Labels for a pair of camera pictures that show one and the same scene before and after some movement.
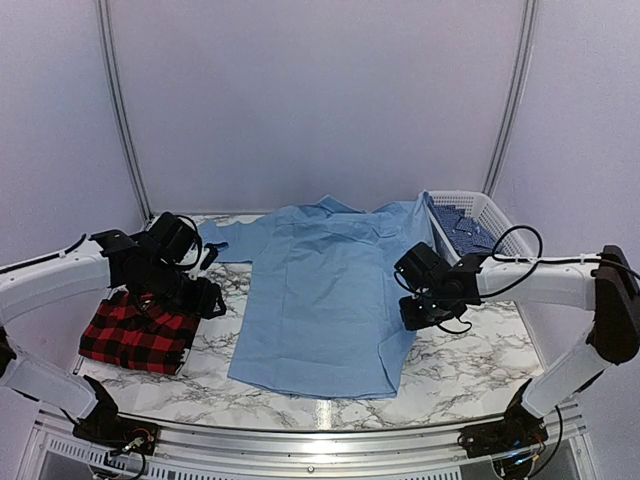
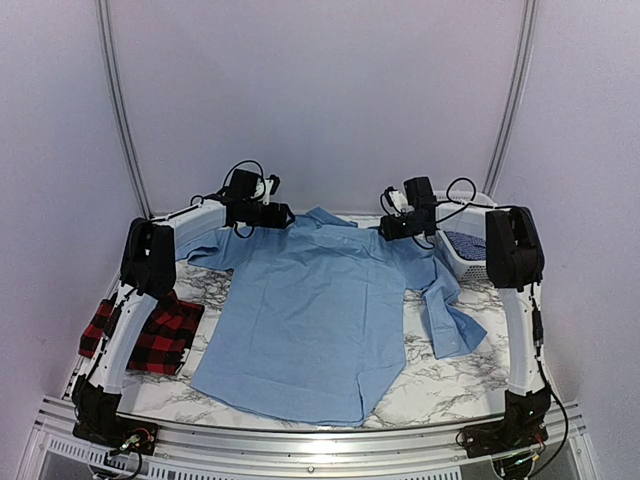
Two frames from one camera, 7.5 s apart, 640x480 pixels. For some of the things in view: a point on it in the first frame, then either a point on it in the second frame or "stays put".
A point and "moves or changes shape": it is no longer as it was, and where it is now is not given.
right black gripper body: [431, 312] -> [406, 230]
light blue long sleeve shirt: [325, 305] moves or changes shape
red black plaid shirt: [130, 330] stays put
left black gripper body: [198, 303] -> [259, 219]
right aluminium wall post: [518, 95] stays put
